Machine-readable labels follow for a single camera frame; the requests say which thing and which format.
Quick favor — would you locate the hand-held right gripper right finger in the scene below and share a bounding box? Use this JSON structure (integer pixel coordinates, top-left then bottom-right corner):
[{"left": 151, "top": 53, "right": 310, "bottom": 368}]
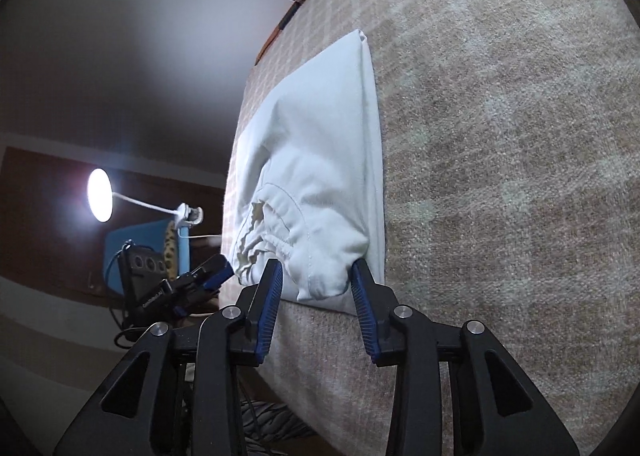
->
[{"left": 351, "top": 257, "right": 581, "bottom": 456}]

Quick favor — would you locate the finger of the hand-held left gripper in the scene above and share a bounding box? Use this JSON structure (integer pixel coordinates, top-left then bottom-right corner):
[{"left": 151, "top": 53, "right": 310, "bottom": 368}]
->
[{"left": 189, "top": 256, "right": 235, "bottom": 302}]

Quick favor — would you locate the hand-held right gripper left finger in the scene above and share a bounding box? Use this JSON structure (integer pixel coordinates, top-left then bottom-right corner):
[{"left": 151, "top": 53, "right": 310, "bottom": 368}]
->
[{"left": 52, "top": 257, "right": 285, "bottom": 456}]

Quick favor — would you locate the white t-shirt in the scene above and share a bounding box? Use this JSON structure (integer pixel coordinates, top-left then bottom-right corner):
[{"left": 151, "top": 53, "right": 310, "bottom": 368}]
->
[{"left": 232, "top": 28, "right": 388, "bottom": 314}]

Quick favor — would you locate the leopard print cloth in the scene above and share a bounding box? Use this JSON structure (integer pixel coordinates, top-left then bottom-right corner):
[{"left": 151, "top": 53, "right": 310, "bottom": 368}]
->
[{"left": 161, "top": 227, "right": 182, "bottom": 282}]

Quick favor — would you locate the blue chair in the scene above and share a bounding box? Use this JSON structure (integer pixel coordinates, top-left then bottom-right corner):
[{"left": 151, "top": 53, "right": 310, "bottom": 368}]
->
[{"left": 104, "top": 222, "right": 193, "bottom": 297}]

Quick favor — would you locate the white desk lamp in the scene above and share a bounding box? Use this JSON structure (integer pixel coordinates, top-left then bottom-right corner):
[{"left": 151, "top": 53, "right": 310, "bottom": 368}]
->
[{"left": 86, "top": 167, "right": 206, "bottom": 239}]

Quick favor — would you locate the black white striped cloth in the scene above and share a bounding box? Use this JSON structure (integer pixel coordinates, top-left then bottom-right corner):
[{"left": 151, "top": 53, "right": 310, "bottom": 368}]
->
[{"left": 239, "top": 398, "right": 317, "bottom": 456}]

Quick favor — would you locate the black cable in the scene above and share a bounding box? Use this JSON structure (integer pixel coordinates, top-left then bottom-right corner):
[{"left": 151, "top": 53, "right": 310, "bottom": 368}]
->
[{"left": 112, "top": 306, "right": 153, "bottom": 352}]

